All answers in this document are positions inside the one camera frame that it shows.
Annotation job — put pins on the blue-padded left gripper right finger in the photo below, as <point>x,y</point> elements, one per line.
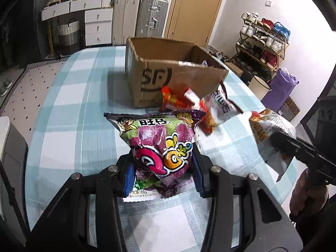
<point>244,215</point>

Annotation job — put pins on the striped laundry basket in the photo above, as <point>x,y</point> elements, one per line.
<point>69,37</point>

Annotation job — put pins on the brown SF cardboard box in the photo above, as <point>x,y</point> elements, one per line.
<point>154,63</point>

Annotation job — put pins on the silver hard suitcase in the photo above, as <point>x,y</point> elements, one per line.
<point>151,18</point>

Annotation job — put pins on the wooden shoe rack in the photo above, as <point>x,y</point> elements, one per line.
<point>261,46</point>

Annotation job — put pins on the white red noodle snack bag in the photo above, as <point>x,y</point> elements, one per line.
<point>219,109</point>

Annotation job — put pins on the grey slippers pair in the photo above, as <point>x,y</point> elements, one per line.
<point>6,85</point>

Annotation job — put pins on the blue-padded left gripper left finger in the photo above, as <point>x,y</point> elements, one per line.
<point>64,225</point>

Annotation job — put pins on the wooden door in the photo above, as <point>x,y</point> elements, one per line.
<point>192,20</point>

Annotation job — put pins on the person's right hand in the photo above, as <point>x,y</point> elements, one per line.
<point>307,198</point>

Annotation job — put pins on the teal plaid tablecloth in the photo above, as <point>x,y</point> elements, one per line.
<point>72,135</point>

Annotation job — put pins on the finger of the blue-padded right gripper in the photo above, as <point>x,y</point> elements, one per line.
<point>319,169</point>

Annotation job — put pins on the purple gift bag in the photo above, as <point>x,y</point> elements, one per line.
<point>281,87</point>

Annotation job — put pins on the small cardboard box on floor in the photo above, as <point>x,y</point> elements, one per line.
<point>236,70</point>

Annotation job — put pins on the purple QQ candy bag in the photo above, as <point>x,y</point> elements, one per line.
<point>161,147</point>

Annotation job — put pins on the red wrapped snack pack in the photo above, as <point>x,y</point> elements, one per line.
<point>181,98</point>

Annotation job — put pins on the cream hard suitcase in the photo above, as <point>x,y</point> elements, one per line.
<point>124,21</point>

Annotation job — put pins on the white drawer desk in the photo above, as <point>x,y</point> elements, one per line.
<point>95,17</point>

